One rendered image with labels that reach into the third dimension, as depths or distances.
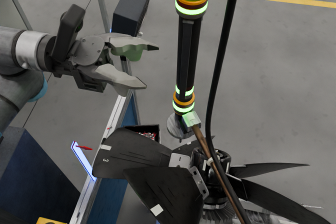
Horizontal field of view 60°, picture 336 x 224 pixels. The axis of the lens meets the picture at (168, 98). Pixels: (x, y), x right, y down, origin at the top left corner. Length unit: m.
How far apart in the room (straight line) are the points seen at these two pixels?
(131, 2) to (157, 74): 1.38
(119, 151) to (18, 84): 0.41
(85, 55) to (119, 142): 0.50
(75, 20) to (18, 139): 0.89
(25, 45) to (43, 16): 2.86
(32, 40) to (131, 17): 0.74
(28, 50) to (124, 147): 0.50
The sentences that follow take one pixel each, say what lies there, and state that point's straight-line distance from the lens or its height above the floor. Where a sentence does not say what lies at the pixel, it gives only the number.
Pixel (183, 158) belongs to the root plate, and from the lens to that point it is 0.95.
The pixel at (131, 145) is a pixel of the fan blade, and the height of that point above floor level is 1.18.
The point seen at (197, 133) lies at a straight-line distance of 0.58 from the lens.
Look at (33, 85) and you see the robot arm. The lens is 0.71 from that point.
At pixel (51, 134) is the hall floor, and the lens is 2.49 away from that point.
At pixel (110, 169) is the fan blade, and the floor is 1.20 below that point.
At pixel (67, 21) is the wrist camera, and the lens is 0.50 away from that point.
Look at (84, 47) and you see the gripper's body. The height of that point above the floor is 1.67.
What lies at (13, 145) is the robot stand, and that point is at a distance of 1.32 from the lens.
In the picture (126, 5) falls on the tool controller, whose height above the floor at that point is 1.25.
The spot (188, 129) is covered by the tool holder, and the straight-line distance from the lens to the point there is 0.59.
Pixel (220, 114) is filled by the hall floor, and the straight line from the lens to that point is 2.44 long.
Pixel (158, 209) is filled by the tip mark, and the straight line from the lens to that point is 0.64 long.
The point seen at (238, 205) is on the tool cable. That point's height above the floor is 1.56.
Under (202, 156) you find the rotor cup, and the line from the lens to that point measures 0.87.
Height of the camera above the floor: 2.06
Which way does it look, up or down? 56 degrees down
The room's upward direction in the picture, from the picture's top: straight up
